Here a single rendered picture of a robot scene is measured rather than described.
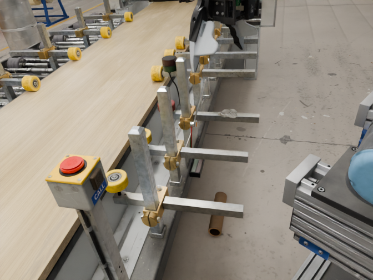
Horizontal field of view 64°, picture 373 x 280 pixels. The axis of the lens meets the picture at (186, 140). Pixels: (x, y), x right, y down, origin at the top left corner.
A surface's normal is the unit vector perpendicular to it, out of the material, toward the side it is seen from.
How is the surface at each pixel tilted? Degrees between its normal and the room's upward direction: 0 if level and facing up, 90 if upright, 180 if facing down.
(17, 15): 90
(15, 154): 0
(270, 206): 0
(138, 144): 90
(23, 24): 90
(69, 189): 90
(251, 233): 0
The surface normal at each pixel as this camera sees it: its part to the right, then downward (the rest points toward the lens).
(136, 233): -0.08, -0.81
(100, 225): 0.97, 0.06
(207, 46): -0.64, -0.06
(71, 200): -0.22, 0.58
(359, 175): -0.64, 0.58
